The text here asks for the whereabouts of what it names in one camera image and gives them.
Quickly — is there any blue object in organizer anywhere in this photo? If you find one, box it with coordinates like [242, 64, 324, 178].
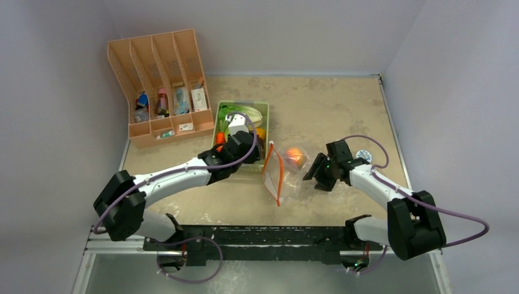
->
[135, 92, 149, 109]

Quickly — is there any fake napa cabbage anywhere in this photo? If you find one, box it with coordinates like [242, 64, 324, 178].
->
[217, 104, 263, 127]

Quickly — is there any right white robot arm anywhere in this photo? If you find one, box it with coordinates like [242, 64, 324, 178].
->
[303, 141, 447, 260]

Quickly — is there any pink plastic file organizer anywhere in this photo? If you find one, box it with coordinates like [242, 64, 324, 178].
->
[107, 29, 215, 148]

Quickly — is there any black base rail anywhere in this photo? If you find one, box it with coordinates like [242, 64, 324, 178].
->
[143, 221, 382, 266]

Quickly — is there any fake yellow lemon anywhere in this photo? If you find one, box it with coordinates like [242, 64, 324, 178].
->
[256, 127, 266, 140]

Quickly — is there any blue white bottle cap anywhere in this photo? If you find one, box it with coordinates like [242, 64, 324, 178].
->
[356, 149, 373, 163]

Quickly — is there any light blue packet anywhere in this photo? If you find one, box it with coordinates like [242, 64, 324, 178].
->
[173, 87, 190, 115]

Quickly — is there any green white glue stick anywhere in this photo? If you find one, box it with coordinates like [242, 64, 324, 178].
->
[156, 130, 176, 140]

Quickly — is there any fake peach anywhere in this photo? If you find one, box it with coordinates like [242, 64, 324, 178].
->
[285, 147, 307, 169]

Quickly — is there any fake orange carrot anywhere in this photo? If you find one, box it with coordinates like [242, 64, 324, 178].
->
[215, 119, 228, 145]

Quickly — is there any white packaged item card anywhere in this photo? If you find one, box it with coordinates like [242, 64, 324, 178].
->
[192, 88, 208, 112]

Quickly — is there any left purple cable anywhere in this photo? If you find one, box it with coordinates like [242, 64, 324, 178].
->
[92, 111, 260, 235]

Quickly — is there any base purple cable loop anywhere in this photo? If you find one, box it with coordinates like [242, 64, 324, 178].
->
[156, 234, 225, 284]

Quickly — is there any light green plastic basket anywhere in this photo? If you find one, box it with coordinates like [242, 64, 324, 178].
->
[213, 100, 269, 171]

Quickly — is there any clear zip top bag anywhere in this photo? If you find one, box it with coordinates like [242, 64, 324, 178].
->
[262, 140, 311, 207]

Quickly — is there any white staples box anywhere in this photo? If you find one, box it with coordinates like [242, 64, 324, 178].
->
[179, 123, 194, 132]

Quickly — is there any pink capped bottle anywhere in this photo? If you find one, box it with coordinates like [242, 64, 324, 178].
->
[156, 88, 170, 118]

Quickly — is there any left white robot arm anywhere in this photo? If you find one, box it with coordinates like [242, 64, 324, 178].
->
[92, 131, 257, 251]

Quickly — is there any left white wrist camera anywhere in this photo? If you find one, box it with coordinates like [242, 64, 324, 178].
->
[228, 114, 249, 135]

